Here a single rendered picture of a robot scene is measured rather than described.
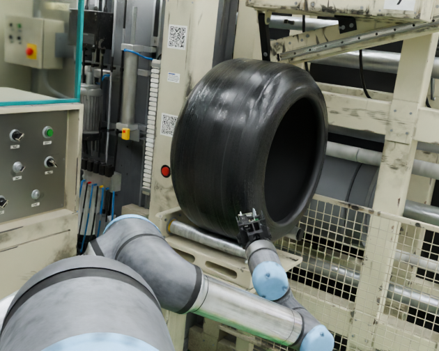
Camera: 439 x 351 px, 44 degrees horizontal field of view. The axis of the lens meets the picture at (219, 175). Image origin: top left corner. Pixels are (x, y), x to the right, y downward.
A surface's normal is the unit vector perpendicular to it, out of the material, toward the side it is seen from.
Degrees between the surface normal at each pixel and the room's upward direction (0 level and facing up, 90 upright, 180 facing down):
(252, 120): 69
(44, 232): 90
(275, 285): 98
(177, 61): 90
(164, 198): 90
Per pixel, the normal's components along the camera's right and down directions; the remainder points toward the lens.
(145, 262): -0.08, -0.37
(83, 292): 0.03, -0.96
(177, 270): 0.42, -0.49
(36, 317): -0.46, -0.81
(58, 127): 0.82, 0.22
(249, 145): 0.18, 0.06
